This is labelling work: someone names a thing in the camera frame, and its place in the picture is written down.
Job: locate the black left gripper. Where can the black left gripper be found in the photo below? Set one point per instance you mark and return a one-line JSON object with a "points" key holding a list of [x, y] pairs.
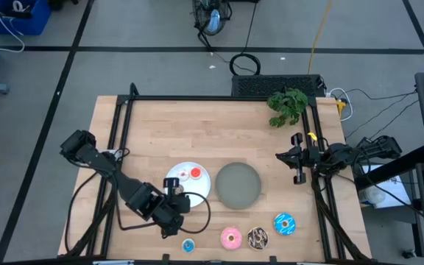
{"points": [[173, 215]]}

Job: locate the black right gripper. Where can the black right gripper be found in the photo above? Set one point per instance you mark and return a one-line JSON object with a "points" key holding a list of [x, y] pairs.
{"points": [[307, 158]]}

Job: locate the small white sprinkled donut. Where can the small white sprinkled donut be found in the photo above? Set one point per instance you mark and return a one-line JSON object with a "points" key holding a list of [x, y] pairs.
{"points": [[183, 174]]}

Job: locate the small red iced donut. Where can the small red iced donut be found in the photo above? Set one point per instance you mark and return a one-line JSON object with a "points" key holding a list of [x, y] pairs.
{"points": [[196, 173]]}

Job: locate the large blue iced donut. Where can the large blue iced donut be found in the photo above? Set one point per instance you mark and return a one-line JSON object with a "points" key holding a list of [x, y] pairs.
{"points": [[280, 219]]}

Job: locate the large pink iced donut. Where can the large pink iced donut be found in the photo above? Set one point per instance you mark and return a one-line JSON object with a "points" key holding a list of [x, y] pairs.
{"points": [[226, 233]]}

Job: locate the large chocolate iced donut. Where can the large chocolate iced donut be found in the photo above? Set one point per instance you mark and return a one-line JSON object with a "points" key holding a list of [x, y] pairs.
{"points": [[253, 233]]}

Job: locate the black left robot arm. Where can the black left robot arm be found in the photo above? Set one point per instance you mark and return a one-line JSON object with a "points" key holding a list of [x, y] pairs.
{"points": [[123, 182]]}

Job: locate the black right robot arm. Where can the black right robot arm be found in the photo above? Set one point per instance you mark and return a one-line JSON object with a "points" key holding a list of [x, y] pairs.
{"points": [[344, 154]]}

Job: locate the white round plate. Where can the white round plate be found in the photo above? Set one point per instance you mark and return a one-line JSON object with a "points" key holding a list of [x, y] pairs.
{"points": [[197, 191]]}

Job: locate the yellow clip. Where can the yellow clip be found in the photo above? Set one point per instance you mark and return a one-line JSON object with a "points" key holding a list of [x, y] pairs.
{"points": [[312, 136]]}

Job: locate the potted green plant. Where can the potted green plant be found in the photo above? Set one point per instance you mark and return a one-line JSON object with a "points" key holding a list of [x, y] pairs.
{"points": [[287, 105]]}

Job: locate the small blue iced donut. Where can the small blue iced donut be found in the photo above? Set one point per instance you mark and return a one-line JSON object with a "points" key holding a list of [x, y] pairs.
{"points": [[188, 245]]}

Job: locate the yellow power plug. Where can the yellow power plug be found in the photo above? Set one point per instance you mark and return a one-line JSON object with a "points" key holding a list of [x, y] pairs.
{"points": [[341, 106]]}

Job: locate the black perforated computer case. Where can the black perforated computer case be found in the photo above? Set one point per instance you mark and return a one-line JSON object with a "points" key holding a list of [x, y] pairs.
{"points": [[271, 84]]}

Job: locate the white paper sheet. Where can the white paper sheet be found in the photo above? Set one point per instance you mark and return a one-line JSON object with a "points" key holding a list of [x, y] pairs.
{"points": [[385, 189]]}

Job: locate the black metal beam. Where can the black metal beam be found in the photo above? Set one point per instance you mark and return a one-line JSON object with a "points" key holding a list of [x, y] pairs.
{"points": [[392, 163]]}

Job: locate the black caster wheel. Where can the black caster wheel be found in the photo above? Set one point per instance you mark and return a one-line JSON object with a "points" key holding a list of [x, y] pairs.
{"points": [[408, 254]]}

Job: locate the black floor fan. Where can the black floor fan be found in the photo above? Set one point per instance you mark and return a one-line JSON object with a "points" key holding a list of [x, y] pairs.
{"points": [[212, 18]]}

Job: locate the blue plastic bin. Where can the blue plastic bin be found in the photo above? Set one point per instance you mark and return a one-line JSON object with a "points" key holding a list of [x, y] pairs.
{"points": [[31, 22]]}

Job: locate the black aluminium table frame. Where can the black aluminium table frame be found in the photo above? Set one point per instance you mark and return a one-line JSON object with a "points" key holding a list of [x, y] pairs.
{"points": [[215, 98]]}

